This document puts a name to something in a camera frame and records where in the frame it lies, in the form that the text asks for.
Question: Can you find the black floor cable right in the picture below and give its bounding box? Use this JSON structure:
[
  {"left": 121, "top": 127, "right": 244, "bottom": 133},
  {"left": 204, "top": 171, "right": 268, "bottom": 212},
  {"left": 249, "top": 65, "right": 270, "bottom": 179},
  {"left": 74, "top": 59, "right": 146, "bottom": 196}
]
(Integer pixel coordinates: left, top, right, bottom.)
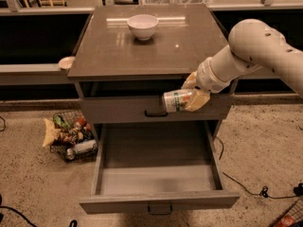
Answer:
[{"left": 215, "top": 135, "right": 303, "bottom": 201}]

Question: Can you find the clear plastic bottle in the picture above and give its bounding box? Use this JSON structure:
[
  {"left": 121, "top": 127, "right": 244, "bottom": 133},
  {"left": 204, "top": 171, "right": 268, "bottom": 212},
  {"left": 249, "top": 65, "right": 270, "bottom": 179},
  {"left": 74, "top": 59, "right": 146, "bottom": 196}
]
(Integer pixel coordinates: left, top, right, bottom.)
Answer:
[{"left": 73, "top": 140, "right": 97, "bottom": 154}]

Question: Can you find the wire basket bottom right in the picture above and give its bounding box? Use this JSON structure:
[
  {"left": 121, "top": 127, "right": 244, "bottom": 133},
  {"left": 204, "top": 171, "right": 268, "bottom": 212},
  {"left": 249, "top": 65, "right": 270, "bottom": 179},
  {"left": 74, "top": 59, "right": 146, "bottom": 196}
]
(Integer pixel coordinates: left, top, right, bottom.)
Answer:
[{"left": 271, "top": 199, "right": 303, "bottom": 227}]

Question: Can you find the white ceramic bowl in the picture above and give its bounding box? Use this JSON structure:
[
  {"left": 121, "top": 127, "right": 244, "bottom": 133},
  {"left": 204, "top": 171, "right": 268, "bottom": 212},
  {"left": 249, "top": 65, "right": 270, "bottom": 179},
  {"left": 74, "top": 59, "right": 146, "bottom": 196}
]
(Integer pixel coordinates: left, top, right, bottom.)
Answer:
[{"left": 127, "top": 14, "right": 158, "bottom": 41}]

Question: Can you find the black floor cable left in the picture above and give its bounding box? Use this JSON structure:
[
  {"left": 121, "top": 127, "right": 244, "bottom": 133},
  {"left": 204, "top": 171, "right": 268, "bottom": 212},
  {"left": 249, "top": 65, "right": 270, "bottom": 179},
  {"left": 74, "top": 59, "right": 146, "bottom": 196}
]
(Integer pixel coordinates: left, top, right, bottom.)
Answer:
[{"left": 0, "top": 193, "right": 79, "bottom": 227}]

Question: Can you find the small white round dish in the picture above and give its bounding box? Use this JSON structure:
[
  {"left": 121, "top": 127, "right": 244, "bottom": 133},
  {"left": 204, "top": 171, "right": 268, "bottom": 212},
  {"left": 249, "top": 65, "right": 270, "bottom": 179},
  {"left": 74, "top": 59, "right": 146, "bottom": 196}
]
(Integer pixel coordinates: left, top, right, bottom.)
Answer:
[{"left": 59, "top": 56, "right": 75, "bottom": 70}]

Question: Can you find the black floor cable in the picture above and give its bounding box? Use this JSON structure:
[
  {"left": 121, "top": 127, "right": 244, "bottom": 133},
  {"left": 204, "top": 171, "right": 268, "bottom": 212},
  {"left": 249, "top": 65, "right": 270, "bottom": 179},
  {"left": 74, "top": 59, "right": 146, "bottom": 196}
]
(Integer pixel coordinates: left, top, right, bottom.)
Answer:
[
  {"left": 0, "top": 193, "right": 79, "bottom": 227},
  {"left": 215, "top": 135, "right": 303, "bottom": 201}
]

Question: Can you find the grey drawer cabinet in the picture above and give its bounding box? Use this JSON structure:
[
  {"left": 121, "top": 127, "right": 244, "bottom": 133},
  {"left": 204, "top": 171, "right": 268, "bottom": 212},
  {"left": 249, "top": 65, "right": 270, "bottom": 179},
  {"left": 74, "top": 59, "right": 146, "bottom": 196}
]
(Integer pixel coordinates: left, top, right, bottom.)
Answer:
[{"left": 67, "top": 3, "right": 246, "bottom": 215}]

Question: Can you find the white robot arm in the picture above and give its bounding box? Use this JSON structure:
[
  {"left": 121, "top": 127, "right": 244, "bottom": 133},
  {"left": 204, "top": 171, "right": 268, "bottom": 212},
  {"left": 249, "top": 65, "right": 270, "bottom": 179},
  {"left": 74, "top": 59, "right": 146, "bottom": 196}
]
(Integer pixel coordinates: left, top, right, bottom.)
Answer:
[{"left": 183, "top": 19, "right": 303, "bottom": 112}]

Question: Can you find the yellow chip bag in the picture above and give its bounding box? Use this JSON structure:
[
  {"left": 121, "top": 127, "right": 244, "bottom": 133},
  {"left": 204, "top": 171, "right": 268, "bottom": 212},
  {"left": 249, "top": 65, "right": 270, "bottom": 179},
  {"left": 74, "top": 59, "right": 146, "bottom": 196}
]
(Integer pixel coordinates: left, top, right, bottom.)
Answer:
[{"left": 43, "top": 118, "right": 61, "bottom": 148}]

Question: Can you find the black wire snack basket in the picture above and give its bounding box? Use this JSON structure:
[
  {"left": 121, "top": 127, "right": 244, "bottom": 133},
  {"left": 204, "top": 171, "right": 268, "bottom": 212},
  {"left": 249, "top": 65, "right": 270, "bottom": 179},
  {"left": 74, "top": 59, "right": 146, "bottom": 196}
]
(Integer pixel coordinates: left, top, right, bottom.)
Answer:
[{"left": 49, "top": 110, "right": 98, "bottom": 162}]

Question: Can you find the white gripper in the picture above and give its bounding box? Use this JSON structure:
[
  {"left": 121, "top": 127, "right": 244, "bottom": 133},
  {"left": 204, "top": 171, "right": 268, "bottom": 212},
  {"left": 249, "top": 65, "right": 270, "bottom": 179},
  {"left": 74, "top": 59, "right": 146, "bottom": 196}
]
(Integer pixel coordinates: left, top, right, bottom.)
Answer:
[{"left": 182, "top": 57, "right": 230, "bottom": 112}]

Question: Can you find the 7up soda can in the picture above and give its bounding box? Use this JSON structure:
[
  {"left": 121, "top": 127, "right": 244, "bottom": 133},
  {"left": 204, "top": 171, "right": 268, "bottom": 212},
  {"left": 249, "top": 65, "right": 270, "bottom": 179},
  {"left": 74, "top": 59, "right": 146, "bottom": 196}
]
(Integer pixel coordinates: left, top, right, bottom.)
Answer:
[{"left": 162, "top": 89, "right": 194, "bottom": 113}]

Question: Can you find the open grey middle drawer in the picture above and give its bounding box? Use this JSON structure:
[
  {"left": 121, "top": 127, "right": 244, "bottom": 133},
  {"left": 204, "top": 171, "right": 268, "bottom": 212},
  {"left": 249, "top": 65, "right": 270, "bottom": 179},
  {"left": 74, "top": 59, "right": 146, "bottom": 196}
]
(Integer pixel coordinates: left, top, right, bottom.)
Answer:
[{"left": 80, "top": 121, "right": 240, "bottom": 215}]

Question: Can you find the closed grey top drawer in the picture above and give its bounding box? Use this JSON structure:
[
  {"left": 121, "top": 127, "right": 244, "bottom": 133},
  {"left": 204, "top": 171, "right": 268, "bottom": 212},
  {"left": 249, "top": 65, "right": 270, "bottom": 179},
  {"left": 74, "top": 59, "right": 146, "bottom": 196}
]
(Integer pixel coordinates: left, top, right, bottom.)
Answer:
[{"left": 80, "top": 95, "right": 231, "bottom": 124}]

